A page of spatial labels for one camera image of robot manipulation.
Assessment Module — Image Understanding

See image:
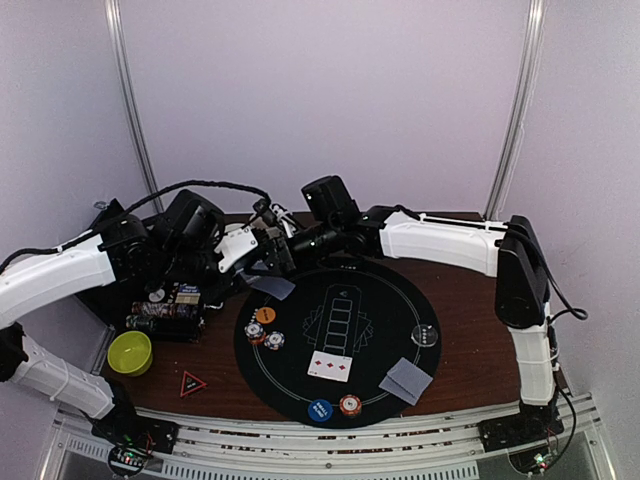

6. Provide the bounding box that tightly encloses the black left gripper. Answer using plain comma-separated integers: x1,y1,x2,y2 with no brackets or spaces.
158,243,249,305

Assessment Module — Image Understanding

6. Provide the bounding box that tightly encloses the blue card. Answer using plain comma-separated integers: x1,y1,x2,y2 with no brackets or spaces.
379,357,433,406
250,276,296,301

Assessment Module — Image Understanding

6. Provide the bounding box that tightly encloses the orange big blind button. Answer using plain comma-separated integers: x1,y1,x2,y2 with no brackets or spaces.
255,306,276,325

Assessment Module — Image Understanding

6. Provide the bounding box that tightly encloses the blue white poker chip stack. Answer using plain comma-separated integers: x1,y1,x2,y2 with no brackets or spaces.
244,321,266,345

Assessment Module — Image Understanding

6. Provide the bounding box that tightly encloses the dark white poker chip stack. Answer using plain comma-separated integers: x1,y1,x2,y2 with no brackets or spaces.
263,331,286,351

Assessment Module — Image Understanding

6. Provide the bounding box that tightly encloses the three of diamonds card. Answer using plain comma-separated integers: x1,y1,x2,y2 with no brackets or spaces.
307,351,353,383

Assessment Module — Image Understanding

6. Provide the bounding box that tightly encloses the blue small blind button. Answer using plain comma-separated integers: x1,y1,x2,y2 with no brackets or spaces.
307,399,334,424

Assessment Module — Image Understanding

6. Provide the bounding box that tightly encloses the red poker chip stack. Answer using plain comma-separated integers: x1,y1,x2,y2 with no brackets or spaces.
339,394,362,418

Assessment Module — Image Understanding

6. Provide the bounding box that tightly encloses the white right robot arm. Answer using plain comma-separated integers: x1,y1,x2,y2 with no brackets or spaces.
254,175,588,442

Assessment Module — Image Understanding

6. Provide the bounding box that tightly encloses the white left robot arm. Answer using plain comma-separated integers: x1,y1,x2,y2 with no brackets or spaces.
1,184,258,444

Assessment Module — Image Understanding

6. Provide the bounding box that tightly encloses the texas holdem card box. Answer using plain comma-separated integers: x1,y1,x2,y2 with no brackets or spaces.
175,284,201,305

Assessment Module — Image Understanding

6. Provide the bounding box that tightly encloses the white dealer button in case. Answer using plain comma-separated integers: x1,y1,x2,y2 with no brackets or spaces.
148,288,166,303

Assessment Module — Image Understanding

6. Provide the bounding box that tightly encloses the black poker chip case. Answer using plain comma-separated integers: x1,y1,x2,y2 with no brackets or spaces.
74,198,209,344

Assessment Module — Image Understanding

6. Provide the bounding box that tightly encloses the round black poker mat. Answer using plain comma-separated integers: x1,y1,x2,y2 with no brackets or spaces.
234,257,442,429

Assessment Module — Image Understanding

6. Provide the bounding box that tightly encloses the lime green bowl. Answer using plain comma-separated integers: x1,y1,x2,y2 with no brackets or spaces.
107,331,153,377

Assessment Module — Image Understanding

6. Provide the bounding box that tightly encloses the red black triangle token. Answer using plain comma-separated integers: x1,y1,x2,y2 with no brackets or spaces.
180,370,208,398

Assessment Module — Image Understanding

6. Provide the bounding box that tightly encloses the clear dealer button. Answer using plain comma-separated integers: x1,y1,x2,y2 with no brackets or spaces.
411,324,439,348

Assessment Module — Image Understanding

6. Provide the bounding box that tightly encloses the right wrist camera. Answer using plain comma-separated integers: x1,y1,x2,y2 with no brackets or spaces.
250,199,304,238

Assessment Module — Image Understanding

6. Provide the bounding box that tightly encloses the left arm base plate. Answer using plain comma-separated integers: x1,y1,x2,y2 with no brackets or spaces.
90,416,179,454

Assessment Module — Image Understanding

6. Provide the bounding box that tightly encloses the left aluminium frame post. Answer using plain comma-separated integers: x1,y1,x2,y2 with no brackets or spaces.
104,0,159,195

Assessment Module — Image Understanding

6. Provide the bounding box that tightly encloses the aluminium frame post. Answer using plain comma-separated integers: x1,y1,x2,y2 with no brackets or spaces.
483,0,547,221
104,0,159,195

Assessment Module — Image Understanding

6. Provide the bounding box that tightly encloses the right aluminium frame post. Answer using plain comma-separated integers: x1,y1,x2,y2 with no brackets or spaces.
483,0,547,221

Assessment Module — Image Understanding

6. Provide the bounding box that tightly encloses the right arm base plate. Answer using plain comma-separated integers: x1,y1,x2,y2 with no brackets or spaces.
478,413,564,452

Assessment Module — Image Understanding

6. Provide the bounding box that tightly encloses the aluminium front rail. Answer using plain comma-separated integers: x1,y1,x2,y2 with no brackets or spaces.
38,395,619,479

